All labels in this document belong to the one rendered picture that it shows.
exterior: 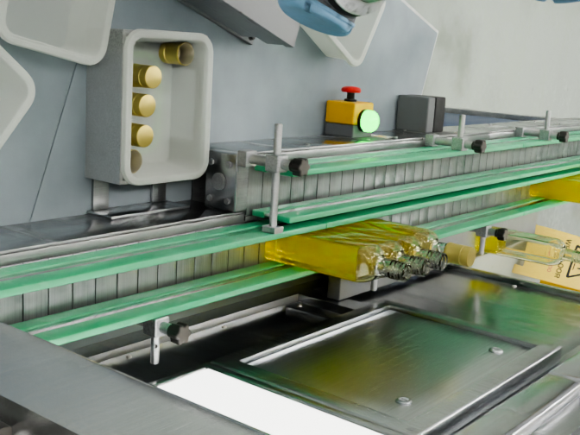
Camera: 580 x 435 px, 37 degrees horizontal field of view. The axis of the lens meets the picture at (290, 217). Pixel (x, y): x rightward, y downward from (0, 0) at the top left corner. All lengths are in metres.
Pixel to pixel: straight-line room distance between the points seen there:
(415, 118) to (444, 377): 0.82
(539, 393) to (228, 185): 0.56
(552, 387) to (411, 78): 0.94
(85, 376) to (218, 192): 1.12
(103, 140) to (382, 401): 0.54
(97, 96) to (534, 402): 0.75
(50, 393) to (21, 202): 1.01
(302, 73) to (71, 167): 0.56
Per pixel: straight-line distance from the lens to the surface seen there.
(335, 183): 1.57
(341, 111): 1.71
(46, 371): 0.27
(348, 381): 1.22
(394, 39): 1.94
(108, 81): 1.26
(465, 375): 1.29
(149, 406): 0.25
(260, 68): 1.58
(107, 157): 1.27
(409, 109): 1.95
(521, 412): 1.20
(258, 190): 1.40
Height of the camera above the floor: 1.77
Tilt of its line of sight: 37 degrees down
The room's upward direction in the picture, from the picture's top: 102 degrees clockwise
